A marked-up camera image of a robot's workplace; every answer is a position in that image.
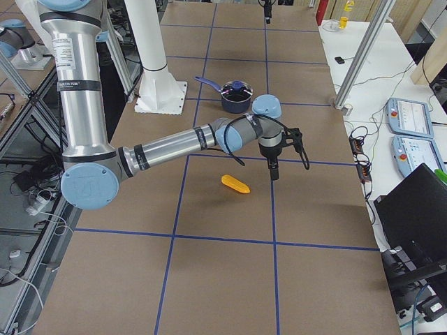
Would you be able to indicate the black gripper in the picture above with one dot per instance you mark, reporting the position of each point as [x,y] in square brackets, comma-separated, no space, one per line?
[270,153]

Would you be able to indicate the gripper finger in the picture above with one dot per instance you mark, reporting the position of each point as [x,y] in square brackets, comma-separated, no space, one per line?
[267,9]

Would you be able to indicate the glass pot lid blue knob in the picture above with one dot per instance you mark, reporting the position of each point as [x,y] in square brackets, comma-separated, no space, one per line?
[237,87]

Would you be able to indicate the yellow toy corn cob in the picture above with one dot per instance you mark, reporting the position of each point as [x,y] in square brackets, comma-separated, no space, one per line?
[235,184]

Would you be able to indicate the dark blue saucepan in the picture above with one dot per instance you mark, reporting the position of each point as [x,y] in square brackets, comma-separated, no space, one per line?
[234,104]

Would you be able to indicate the black power strip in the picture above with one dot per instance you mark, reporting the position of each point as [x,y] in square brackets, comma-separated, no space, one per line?
[361,160]

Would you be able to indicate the near blue teach pendant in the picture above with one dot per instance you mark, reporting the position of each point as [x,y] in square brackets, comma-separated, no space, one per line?
[409,152]

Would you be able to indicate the blue teach pendant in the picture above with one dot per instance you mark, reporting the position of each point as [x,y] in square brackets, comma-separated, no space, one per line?
[408,117]
[409,152]

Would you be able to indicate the far blue teach pendant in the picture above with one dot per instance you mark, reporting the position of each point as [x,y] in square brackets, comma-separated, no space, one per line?
[408,117]

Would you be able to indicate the black laptop monitor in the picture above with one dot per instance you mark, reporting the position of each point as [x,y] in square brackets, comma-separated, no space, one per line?
[415,210]

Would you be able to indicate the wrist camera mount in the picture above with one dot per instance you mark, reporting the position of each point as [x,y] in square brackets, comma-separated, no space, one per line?
[292,137]

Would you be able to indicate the aluminium frame post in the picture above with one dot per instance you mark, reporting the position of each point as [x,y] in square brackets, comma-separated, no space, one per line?
[365,46]

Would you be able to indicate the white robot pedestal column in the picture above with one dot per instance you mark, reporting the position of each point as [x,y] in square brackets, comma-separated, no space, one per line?
[159,92]

